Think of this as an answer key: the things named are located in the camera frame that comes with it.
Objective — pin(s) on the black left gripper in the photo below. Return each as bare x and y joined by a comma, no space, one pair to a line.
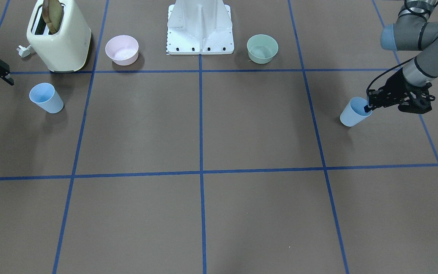
395,83

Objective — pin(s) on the light blue cup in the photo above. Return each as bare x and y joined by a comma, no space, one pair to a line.
45,96
354,112

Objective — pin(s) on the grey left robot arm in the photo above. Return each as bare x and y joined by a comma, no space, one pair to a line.
413,32

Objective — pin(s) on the white toaster plug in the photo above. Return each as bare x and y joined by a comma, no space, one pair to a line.
25,51

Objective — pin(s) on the cream toaster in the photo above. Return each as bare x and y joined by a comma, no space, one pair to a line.
67,50

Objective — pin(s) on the toast slice in toaster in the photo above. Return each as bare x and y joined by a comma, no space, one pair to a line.
52,13

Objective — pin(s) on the green bowl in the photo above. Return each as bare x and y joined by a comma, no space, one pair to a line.
262,48

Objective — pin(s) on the pink bowl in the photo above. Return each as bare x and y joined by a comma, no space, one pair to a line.
123,50

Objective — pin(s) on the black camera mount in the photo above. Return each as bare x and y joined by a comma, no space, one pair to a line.
416,102

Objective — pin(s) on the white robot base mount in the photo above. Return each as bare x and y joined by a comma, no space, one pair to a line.
199,27

